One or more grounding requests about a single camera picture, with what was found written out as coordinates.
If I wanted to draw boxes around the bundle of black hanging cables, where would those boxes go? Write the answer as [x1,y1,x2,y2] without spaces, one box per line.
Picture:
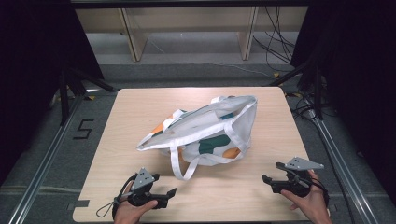
[252,6,297,73]

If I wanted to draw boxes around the person's right hand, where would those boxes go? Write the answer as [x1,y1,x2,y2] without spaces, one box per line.
[279,170,332,224]

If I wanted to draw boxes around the grey metal floor rail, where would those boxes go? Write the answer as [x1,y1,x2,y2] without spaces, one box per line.
[7,89,96,224]
[306,102,380,224]

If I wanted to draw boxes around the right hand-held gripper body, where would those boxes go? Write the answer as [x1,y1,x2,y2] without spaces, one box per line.
[270,156,325,198]

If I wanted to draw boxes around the person's left hand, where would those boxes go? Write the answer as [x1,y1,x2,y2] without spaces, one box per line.
[113,201,159,224]

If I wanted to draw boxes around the black floor cables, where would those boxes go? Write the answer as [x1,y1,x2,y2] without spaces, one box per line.
[285,91,332,121]

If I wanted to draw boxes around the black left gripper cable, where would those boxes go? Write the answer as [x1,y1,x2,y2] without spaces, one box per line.
[95,172,139,220]

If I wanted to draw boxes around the black tape strip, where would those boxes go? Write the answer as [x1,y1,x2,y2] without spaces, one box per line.
[66,200,91,211]

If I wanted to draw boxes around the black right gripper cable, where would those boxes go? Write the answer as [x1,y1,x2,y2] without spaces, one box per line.
[311,178,331,217]

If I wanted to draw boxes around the black curtain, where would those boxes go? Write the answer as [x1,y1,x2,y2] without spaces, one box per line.
[0,0,106,186]
[290,0,396,197]

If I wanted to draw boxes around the black metal stand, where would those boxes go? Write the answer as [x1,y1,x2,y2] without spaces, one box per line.
[58,66,118,126]
[269,46,325,121]

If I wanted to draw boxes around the light wooden desk frame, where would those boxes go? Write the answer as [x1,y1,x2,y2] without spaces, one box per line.
[74,5,309,63]

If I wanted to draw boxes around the white tote bag green orange print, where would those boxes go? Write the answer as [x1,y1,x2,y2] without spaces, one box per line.
[135,94,259,182]

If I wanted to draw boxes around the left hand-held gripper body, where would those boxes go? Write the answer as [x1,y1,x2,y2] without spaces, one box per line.
[125,167,169,210]

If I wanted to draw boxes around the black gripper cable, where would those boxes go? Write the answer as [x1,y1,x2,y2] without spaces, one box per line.
[95,172,139,220]
[311,178,331,217]

